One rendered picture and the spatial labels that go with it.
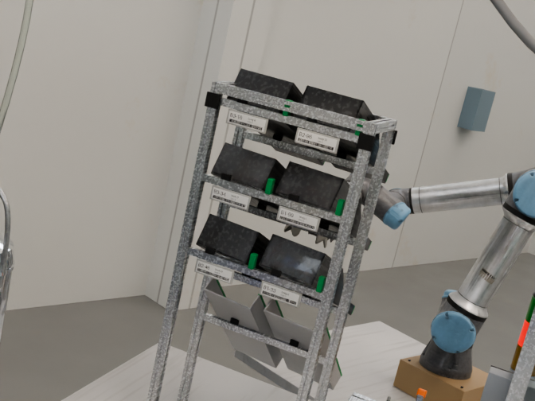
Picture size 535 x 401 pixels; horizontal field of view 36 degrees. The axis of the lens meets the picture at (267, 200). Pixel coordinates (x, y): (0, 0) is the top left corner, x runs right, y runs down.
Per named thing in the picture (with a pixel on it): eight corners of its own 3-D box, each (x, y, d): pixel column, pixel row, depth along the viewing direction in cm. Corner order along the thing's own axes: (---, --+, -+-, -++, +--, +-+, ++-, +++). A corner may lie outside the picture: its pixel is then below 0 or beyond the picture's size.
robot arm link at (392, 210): (416, 207, 232) (385, 181, 233) (410, 212, 221) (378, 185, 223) (399, 227, 234) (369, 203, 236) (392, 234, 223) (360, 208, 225)
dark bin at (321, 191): (318, 232, 195) (331, 204, 196) (368, 251, 189) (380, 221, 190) (275, 192, 171) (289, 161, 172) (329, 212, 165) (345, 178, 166)
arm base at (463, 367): (441, 355, 251) (449, 325, 249) (481, 377, 239) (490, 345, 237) (408, 359, 241) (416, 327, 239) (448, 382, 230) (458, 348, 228)
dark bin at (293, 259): (302, 296, 199) (315, 267, 200) (351, 315, 193) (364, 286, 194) (258, 265, 175) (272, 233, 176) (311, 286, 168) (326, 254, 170)
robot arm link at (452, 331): (465, 350, 232) (570, 181, 218) (460, 366, 217) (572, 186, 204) (427, 327, 234) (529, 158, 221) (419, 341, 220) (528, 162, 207)
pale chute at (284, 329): (287, 368, 205) (296, 354, 207) (333, 390, 199) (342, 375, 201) (263, 309, 184) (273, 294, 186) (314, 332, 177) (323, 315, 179)
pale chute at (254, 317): (232, 348, 210) (242, 334, 212) (276, 368, 204) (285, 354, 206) (202, 289, 188) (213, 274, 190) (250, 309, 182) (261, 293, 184)
